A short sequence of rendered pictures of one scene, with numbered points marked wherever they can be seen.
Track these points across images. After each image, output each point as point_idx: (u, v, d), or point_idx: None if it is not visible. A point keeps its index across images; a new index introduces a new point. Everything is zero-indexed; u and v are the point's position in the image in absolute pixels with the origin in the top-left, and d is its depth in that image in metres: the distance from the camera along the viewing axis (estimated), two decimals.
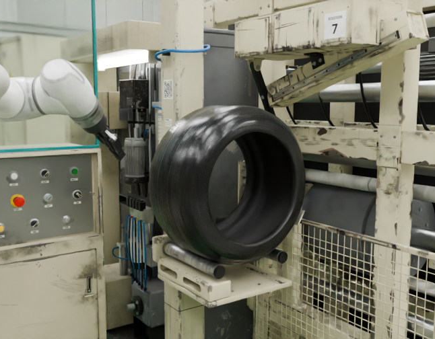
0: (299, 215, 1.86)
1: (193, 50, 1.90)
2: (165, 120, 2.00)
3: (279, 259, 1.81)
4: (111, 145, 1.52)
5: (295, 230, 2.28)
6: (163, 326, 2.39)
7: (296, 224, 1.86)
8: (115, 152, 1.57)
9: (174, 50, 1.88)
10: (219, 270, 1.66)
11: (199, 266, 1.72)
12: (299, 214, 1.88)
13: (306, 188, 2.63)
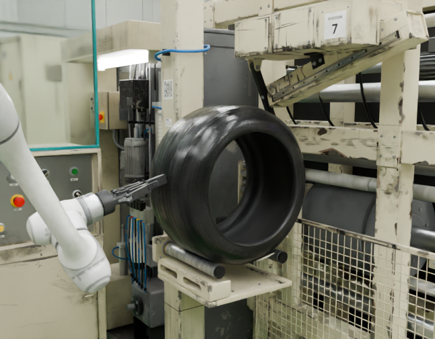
0: (266, 255, 1.79)
1: (193, 50, 1.90)
2: (165, 120, 2.00)
3: (286, 253, 1.83)
4: (134, 185, 1.59)
5: (295, 230, 2.28)
6: (163, 326, 2.39)
7: (258, 260, 1.77)
8: (150, 180, 1.61)
9: (174, 50, 1.88)
10: (222, 270, 1.66)
11: (203, 259, 1.73)
12: (266, 256, 1.80)
13: (306, 188, 2.63)
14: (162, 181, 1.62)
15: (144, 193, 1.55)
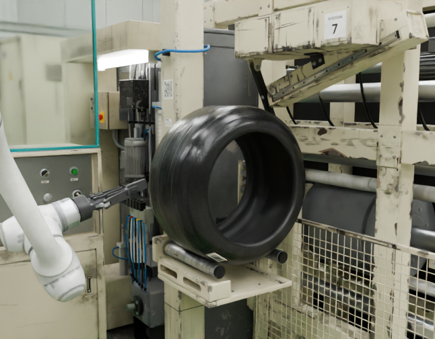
0: (217, 257, 1.67)
1: (193, 50, 1.90)
2: (165, 120, 2.00)
3: (283, 262, 1.82)
4: (113, 190, 1.55)
5: (295, 230, 2.28)
6: (163, 326, 2.39)
7: (209, 254, 1.65)
8: (130, 185, 1.57)
9: (174, 50, 1.88)
10: (219, 270, 1.66)
11: (199, 266, 1.72)
12: (216, 259, 1.68)
13: (306, 188, 2.63)
14: (142, 185, 1.58)
15: (122, 198, 1.51)
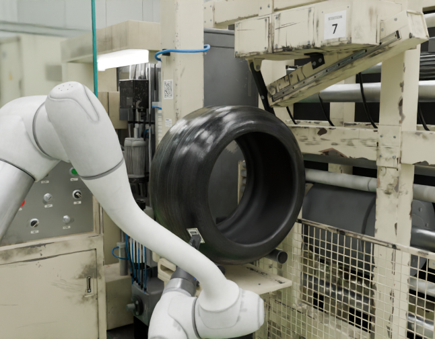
0: None
1: (193, 50, 1.90)
2: (165, 120, 2.00)
3: (281, 262, 1.82)
4: None
5: (295, 230, 2.28)
6: None
7: (190, 229, 1.59)
8: None
9: (174, 50, 1.88)
10: (223, 271, 1.67)
11: None
12: None
13: (306, 188, 2.63)
14: (195, 237, 1.57)
15: None
